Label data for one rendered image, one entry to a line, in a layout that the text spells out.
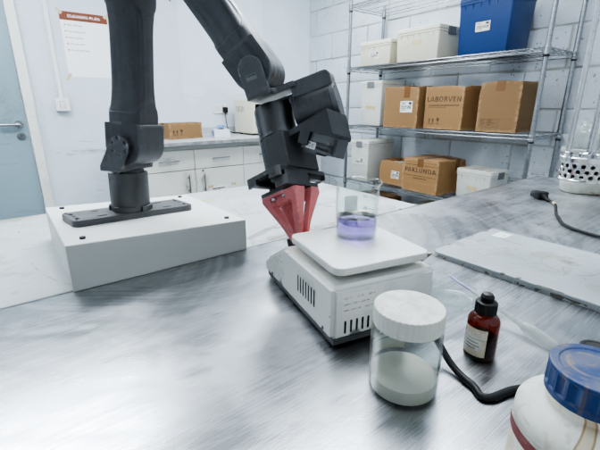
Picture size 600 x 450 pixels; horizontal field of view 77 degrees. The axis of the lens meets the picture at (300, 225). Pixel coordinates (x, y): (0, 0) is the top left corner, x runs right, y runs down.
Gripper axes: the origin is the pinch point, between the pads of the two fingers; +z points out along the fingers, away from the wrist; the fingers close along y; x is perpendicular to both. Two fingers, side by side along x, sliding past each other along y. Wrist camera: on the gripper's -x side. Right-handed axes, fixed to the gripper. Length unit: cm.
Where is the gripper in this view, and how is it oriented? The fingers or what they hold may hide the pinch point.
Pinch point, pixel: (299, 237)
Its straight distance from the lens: 53.0
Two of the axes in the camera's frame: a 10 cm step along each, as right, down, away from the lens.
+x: -7.3, 2.6, 6.4
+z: 2.0, 9.7, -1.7
